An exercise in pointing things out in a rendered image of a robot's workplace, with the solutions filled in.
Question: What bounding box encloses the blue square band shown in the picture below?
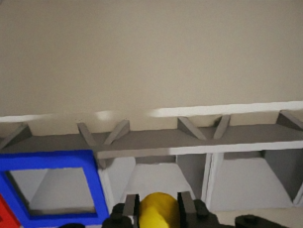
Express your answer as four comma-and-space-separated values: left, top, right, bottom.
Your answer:
0, 150, 110, 228

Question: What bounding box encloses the yellow ball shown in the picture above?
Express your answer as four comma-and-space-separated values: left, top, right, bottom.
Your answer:
139, 192, 180, 228

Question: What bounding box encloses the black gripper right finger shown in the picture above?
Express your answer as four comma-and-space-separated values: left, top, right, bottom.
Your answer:
177, 191, 289, 228

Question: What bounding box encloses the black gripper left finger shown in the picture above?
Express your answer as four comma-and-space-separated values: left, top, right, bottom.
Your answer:
57, 194, 140, 228

